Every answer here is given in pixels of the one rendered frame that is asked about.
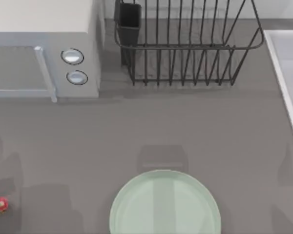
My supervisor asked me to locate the pale microwave oven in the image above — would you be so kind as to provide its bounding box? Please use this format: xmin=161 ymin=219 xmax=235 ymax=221
xmin=0 ymin=0 xmax=106 ymax=103

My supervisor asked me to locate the pale green plate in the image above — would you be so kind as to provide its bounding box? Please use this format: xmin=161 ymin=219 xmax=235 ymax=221
xmin=109 ymin=170 xmax=222 ymax=234

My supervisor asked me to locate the small microwave knob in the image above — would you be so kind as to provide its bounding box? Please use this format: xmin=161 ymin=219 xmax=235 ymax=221
xmin=66 ymin=70 xmax=89 ymax=86

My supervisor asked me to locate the black wire dish rack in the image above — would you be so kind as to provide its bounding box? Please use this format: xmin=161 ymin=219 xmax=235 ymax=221
xmin=114 ymin=0 xmax=264 ymax=87

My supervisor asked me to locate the large microwave knob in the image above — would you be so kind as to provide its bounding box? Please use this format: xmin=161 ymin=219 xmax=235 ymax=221
xmin=60 ymin=48 xmax=85 ymax=66

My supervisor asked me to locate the black cutlery holder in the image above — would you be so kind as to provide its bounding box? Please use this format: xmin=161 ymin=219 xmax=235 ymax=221
xmin=114 ymin=1 xmax=142 ymax=66

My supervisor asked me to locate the microwave door handle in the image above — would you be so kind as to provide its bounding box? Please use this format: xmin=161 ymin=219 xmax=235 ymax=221
xmin=34 ymin=46 xmax=58 ymax=103

